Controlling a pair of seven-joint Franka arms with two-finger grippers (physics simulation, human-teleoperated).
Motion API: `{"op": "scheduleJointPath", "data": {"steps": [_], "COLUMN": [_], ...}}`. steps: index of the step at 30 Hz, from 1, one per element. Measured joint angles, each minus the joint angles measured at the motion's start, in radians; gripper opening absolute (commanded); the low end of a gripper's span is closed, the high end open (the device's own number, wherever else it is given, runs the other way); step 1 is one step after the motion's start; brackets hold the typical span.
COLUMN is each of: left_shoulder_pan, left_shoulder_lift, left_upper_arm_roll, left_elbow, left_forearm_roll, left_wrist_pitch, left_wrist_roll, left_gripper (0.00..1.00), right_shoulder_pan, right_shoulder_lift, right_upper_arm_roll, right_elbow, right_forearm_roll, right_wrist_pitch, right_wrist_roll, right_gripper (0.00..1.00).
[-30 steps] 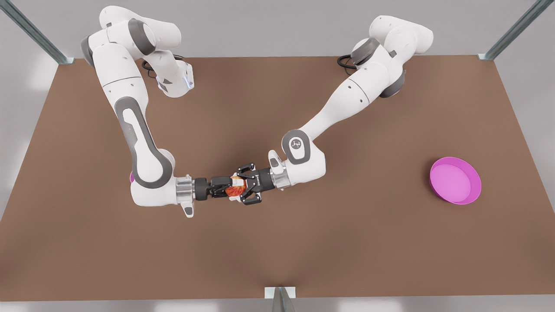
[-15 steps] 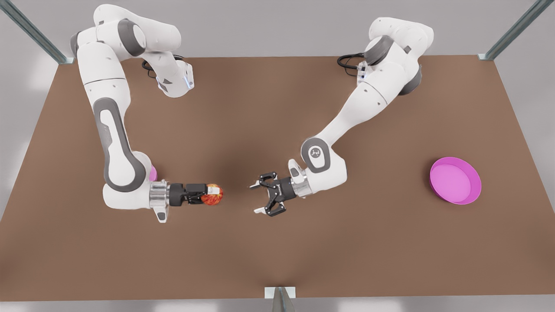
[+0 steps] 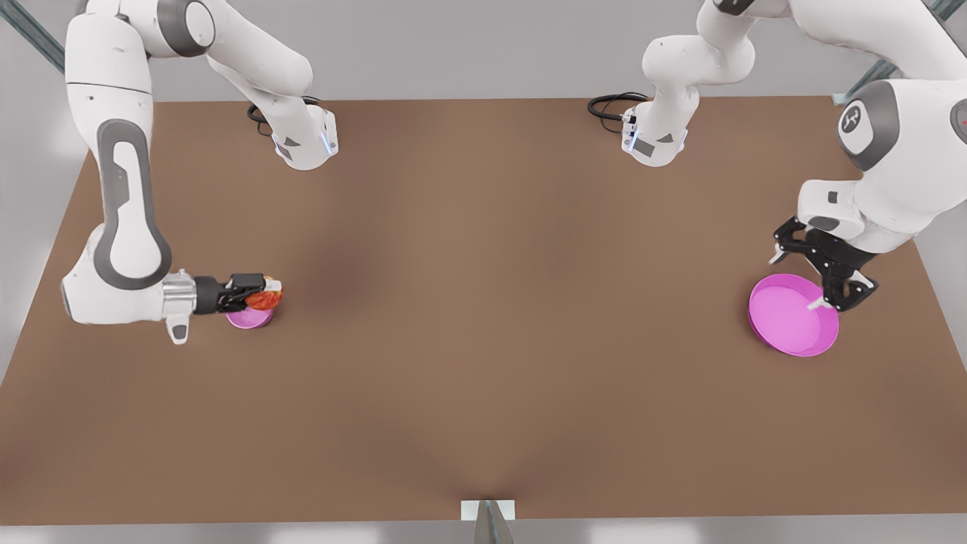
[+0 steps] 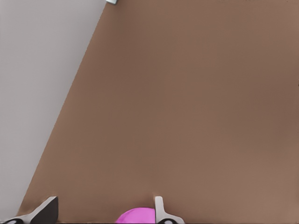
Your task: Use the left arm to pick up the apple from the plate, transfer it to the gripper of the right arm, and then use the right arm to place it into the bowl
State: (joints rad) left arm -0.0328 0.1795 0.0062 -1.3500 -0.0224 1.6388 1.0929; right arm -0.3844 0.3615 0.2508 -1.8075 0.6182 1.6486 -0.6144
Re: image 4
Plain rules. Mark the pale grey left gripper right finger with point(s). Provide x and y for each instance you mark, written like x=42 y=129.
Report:
x=160 y=211

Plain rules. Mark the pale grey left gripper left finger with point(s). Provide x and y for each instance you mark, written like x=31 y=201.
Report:
x=44 y=211

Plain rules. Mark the pink plate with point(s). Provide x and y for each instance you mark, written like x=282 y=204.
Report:
x=137 y=215

